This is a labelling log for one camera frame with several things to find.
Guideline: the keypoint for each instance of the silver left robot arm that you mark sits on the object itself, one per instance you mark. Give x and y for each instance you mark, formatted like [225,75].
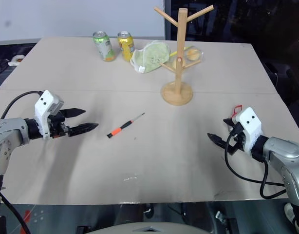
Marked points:
[8,136]

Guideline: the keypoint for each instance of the yellow stick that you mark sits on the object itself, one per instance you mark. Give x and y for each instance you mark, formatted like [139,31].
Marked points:
[174,52]

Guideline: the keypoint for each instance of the wooden tree-shaped hanger stand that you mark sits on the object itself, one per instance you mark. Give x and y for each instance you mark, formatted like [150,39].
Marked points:
[180,61]

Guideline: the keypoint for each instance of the orange and black screwdriver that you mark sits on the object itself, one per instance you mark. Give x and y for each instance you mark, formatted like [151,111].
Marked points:
[120,128]

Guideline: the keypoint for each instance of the green drink can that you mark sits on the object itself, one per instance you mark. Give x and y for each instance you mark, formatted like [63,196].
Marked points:
[104,47]

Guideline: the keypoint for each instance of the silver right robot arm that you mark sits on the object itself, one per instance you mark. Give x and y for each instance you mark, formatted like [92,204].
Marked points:
[283,153]

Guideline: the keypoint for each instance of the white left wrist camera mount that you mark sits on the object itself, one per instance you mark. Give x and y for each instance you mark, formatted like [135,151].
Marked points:
[43,107]

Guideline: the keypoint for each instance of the yellow drink can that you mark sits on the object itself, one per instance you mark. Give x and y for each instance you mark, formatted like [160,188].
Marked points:
[126,46]

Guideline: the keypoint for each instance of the beige cardboard sheet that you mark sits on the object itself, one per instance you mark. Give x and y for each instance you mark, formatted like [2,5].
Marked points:
[66,70]
[139,165]

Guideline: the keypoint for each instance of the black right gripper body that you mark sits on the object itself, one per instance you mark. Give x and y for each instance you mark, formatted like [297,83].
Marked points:
[239,142]

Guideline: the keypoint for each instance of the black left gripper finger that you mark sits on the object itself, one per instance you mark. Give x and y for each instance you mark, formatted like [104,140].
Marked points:
[82,128]
[73,112]

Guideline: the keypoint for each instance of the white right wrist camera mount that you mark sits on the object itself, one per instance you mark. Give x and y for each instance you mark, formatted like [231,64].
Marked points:
[250,124]

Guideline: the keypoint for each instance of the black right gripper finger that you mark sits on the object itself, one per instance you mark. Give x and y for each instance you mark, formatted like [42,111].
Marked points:
[217,141]
[229,121]

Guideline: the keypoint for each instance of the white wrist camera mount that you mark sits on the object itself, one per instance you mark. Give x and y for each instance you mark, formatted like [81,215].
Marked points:
[250,124]
[43,107]

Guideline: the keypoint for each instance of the light grey robot torso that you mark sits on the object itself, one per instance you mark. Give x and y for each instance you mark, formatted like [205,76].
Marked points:
[147,228]

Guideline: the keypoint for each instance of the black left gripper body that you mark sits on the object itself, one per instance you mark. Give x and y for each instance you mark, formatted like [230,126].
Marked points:
[57,128]

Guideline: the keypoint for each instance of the white plastic device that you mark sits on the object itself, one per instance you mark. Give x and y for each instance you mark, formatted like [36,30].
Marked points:
[16,60]

